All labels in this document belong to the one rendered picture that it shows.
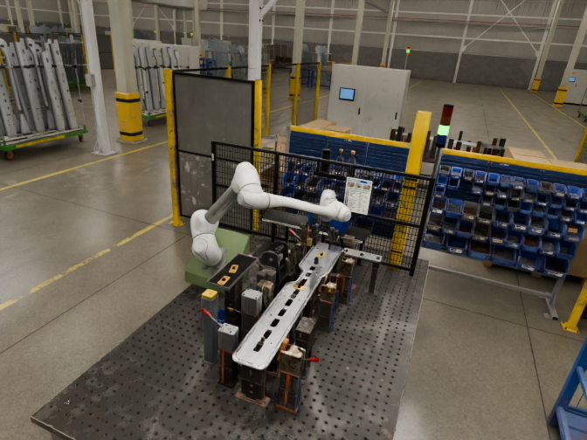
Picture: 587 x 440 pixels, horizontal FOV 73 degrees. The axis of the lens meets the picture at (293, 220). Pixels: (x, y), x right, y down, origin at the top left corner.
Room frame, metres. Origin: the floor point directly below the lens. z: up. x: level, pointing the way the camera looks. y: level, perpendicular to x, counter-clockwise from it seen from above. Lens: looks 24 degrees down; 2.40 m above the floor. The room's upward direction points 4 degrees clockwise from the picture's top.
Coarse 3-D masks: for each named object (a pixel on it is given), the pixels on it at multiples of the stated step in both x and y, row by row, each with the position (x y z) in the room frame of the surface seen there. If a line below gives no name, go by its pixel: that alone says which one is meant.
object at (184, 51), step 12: (192, 36) 14.31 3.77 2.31; (144, 48) 14.72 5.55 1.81; (156, 48) 14.53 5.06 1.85; (180, 48) 14.18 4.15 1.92; (192, 48) 14.18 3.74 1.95; (168, 60) 14.37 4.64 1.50; (180, 60) 14.19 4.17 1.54; (192, 60) 14.16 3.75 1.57; (156, 72) 14.56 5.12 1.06; (192, 72) 14.13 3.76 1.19
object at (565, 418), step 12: (576, 360) 2.11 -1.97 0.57; (576, 372) 2.07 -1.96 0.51; (564, 384) 2.11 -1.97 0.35; (576, 384) 2.06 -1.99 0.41; (564, 396) 2.07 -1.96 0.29; (564, 408) 2.06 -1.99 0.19; (576, 408) 2.06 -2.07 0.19; (552, 420) 2.07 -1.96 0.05; (564, 420) 1.95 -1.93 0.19; (576, 420) 1.99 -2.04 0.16; (564, 432) 1.85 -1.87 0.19; (576, 432) 1.89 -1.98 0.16
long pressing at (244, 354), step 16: (336, 256) 2.53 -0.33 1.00; (304, 272) 2.27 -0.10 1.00; (320, 272) 2.29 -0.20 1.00; (288, 288) 2.08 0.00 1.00; (272, 304) 1.90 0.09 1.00; (304, 304) 1.93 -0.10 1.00; (272, 320) 1.75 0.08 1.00; (288, 320) 1.76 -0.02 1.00; (256, 336) 1.62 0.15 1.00; (272, 336) 1.63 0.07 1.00; (240, 352) 1.50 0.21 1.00; (256, 352) 1.51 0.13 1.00; (272, 352) 1.51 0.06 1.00; (256, 368) 1.41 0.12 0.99
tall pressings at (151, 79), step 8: (168, 48) 12.08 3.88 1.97; (136, 56) 11.51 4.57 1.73; (144, 56) 11.76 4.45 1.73; (176, 56) 12.40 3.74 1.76; (136, 64) 11.48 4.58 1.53; (152, 64) 11.70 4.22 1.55; (168, 64) 12.31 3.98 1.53; (176, 64) 12.43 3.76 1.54; (136, 72) 11.47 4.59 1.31; (144, 72) 11.34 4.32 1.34; (152, 72) 11.63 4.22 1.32; (144, 80) 11.33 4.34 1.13; (152, 80) 11.60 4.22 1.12; (160, 80) 11.93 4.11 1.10; (144, 88) 11.33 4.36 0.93; (152, 88) 11.60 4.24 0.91; (160, 88) 11.92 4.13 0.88; (144, 96) 11.32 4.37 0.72; (152, 96) 11.61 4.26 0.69; (160, 96) 11.91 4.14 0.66; (144, 104) 11.50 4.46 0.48; (152, 104) 11.79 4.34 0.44; (160, 104) 11.88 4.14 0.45
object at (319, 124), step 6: (318, 120) 7.68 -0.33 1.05; (324, 120) 7.73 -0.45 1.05; (300, 126) 7.04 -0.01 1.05; (306, 126) 7.07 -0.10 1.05; (312, 126) 7.12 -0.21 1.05; (318, 126) 7.16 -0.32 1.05; (324, 126) 7.20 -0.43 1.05; (330, 126) 7.24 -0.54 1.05; (336, 126) 7.29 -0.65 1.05; (342, 132) 6.84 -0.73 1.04; (348, 132) 7.07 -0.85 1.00
